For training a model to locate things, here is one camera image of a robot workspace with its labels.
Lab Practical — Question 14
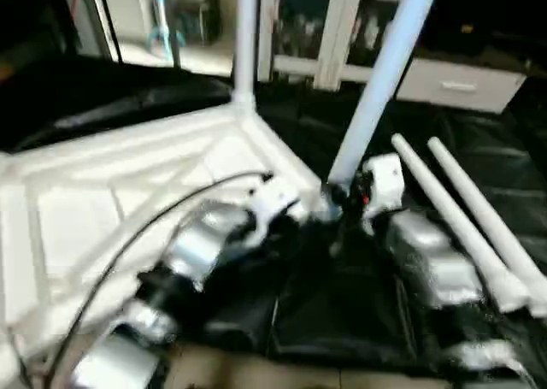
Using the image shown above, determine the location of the white plastic table leg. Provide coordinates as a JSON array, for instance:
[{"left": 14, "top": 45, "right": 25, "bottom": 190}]
[
  {"left": 232, "top": 0, "right": 258, "bottom": 113},
  {"left": 391, "top": 134, "right": 531, "bottom": 313},
  {"left": 426, "top": 138, "right": 547, "bottom": 318},
  {"left": 325, "top": 0, "right": 444, "bottom": 190}
]

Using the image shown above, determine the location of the white plastic table top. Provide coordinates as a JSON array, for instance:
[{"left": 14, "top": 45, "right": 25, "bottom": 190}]
[{"left": 0, "top": 103, "right": 336, "bottom": 381}]

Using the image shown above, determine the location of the black mat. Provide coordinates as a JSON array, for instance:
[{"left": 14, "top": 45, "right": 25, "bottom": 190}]
[{"left": 0, "top": 54, "right": 547, "bottom": 374}]

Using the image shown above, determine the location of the white drawer unit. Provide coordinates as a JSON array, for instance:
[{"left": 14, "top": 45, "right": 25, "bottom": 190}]
[{"left": 397, "top": 57, "right": 527, "bottom": 115}]

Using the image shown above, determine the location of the white glass-door cabinet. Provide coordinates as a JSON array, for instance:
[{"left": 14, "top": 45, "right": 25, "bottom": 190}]
[{"left": 256, "top": 0, "right": 413, "bottom": 91}]

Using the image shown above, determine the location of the black box yellow label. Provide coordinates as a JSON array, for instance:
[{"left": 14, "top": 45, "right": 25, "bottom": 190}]
[{"left": 440, "top": 0, "right": 505, "bottom": 52}]

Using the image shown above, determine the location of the dark storage box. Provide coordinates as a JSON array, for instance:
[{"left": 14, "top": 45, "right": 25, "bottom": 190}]
[{"left": 175, "top": 0, "right": 221, "bottom": 44}]

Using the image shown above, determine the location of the light blue metal frame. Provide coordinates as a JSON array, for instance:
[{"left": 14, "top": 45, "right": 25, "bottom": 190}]
[{"left": 150, "top": 0, "right": 185, "bottom": 53}]

